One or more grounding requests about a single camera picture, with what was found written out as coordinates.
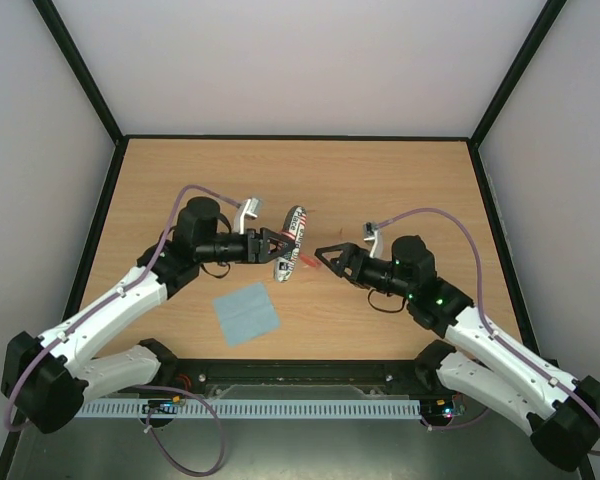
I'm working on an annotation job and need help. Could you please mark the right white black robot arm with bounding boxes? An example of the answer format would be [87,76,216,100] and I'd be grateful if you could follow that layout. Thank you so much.
[315,236,600,472]

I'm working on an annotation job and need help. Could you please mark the purple cable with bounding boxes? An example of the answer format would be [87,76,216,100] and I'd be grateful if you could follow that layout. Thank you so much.
[3,184,241,475]
[377,207,600,457]

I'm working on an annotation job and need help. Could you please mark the black frame post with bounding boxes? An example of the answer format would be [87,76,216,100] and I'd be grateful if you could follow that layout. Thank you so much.
[469,0,569,149]
[32,0,126,146]

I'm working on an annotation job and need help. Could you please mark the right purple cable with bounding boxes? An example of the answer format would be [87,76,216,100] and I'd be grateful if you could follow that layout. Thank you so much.
[377,207,600,457]

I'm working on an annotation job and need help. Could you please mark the flag pattern glasses case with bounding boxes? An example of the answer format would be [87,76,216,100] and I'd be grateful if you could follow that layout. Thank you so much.
[273,205,307,283]

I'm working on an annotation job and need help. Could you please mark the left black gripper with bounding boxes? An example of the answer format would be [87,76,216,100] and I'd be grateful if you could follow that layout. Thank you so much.
[197,228,296,265]

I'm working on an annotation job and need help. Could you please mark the light blue cleaning cloth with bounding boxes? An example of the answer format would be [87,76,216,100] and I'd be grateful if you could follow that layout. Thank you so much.
[212,282,280,347]

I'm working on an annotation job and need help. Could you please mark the black frame post left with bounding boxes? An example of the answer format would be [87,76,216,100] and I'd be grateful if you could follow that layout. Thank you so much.
[32,0,126,146]

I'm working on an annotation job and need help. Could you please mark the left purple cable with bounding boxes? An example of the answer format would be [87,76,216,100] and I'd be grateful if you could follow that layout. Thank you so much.
[3,184,241,475]

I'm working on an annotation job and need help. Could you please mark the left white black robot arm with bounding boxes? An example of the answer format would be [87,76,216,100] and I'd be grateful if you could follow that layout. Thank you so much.
[1,196,307,434]

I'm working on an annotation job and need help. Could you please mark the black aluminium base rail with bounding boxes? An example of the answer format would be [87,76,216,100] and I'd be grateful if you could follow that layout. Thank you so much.
[167,359,431,398]

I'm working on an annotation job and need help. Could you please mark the pink translucent sunglasses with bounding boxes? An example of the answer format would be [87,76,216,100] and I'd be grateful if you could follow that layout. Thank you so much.
[299,209,344,271]

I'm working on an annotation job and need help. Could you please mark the black frame post right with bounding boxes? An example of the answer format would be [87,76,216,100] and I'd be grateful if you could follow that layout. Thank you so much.
[469,0,569,149]

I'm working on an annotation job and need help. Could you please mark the light blue slotted cable duct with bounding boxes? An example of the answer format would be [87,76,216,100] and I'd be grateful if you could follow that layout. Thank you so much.
[76,398,421,420]

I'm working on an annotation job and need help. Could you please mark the left black circuit board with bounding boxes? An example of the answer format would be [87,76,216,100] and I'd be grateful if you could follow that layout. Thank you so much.
[139,396,186,416]

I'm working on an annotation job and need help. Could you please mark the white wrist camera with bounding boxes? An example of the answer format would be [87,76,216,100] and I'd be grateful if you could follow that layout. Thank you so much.
[363,222,384,258]
[233,197,262,234]

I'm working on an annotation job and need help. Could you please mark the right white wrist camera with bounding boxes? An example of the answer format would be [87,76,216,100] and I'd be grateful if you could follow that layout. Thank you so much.
[363,222,384,258]

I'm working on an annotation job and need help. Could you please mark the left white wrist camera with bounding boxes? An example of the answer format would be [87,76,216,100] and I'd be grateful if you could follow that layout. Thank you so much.
[233,197,262,234]

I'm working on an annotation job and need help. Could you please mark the right green circuit board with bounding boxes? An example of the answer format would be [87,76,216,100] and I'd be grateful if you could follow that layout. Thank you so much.
[420,394,465,426]

